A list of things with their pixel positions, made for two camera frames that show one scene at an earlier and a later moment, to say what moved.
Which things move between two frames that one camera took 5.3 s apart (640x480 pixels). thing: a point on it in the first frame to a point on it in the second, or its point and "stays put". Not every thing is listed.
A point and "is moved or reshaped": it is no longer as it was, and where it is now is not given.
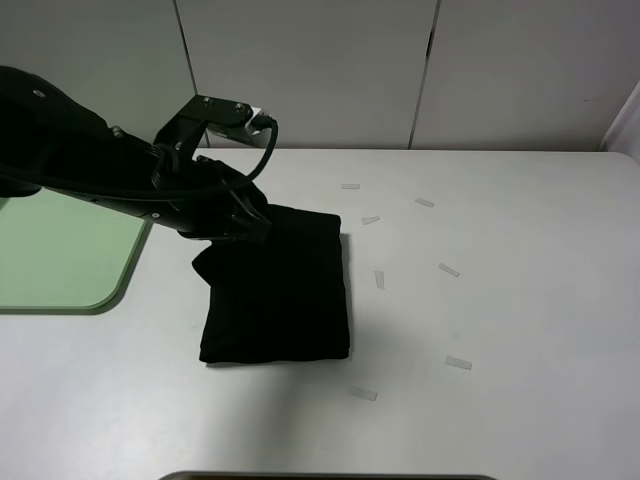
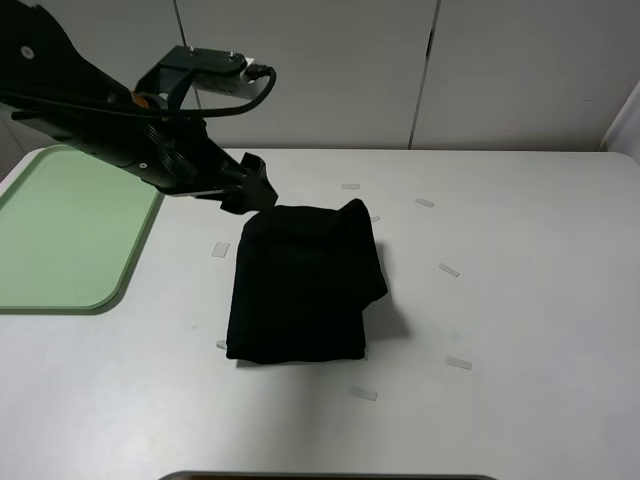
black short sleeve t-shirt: x=278 y=297 is moved or reshaped
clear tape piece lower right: x=451 y=360 stays put
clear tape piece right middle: x=443 y=267 stays put
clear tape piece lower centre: x=355 y=390 stays put
